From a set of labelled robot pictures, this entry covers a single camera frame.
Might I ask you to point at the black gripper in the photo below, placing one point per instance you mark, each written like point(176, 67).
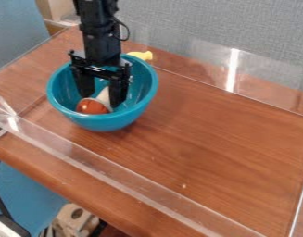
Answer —
point(114, 70)

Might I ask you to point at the brown capped toy mushroom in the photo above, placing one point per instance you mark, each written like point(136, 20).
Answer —
point(94, 105)

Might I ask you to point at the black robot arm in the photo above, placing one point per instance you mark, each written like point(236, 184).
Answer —
point(100, 59)

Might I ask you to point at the blue plastic bowl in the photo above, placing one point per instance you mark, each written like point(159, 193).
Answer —
point(62, 97)

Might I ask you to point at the yellow toy object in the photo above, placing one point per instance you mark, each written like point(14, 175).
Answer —
point(145, 56)

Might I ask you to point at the clear acrylic front barrier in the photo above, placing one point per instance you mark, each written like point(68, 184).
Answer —
point(137, 205)

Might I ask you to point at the white block with hole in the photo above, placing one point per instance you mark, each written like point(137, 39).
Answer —
point(73, 222)

